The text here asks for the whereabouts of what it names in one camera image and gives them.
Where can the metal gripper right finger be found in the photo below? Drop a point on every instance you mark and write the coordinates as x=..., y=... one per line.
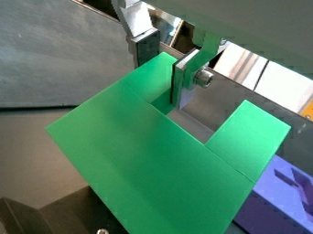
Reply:
x=189, y=72

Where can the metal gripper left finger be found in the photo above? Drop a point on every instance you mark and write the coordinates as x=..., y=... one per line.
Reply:
x=142, y=35

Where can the green U-shaped block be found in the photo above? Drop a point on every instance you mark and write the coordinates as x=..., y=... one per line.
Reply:
x=164, y=182

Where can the purple board with cross slot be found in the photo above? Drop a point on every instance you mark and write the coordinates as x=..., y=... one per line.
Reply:
x=279, y=207

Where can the black angle fixture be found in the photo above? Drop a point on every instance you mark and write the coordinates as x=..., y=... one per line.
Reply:
x=77, y=214

